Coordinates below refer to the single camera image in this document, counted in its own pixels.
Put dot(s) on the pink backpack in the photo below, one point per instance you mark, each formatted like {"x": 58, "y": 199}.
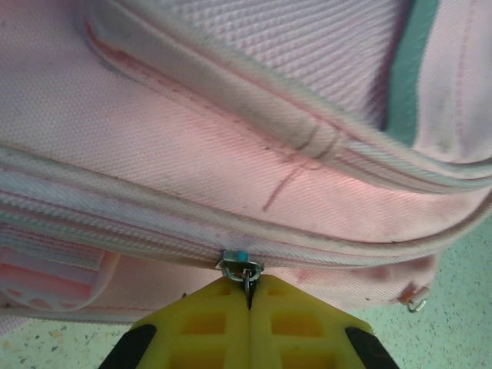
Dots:
{"x": 192, "y": 134}

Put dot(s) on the silver zipper pull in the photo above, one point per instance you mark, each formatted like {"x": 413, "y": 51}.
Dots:
{"x": 417, "y": 304}
{"x": 236, "y": 261}

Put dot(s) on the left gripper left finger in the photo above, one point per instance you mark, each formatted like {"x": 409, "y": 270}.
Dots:
{"x": 203, "y": 338}

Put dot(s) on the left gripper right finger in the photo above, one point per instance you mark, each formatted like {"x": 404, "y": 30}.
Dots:
{"x": 300, "y": 338}

